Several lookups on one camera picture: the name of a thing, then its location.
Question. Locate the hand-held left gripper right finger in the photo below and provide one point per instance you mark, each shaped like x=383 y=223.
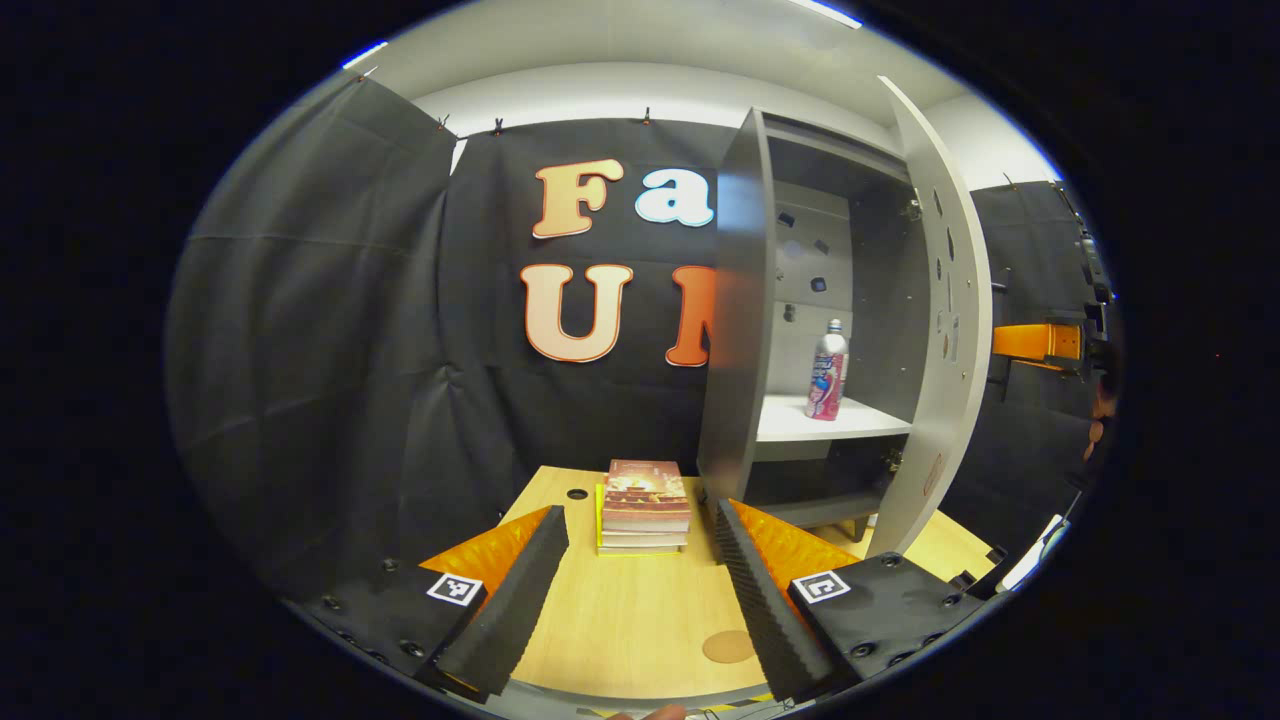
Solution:
x=760 y=600

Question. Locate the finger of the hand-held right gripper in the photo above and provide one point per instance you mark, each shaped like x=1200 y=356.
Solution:
x=1040 y=342

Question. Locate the brown cover book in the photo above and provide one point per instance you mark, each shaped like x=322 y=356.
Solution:
x=645 y=490

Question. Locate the white paged book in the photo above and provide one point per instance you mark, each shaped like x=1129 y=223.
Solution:
x=645 y=540

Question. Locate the black backdrop cloth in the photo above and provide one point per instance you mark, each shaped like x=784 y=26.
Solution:
x=330 y=330

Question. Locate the white cabinet shelf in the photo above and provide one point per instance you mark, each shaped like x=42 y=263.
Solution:
x=800 y=420

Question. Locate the silver bottle with red label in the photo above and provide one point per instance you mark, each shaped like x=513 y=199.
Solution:
x=828 y=380

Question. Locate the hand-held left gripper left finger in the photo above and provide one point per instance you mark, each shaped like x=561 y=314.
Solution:
x=520 y=600

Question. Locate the grey cabinet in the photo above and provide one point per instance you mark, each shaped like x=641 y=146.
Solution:
x=735 y=350

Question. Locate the black table clamp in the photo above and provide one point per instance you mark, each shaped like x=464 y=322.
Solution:
x=985 y=572

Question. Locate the ceiling light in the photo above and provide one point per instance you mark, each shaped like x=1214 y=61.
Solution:
x=825 y=12
x=363 y=55

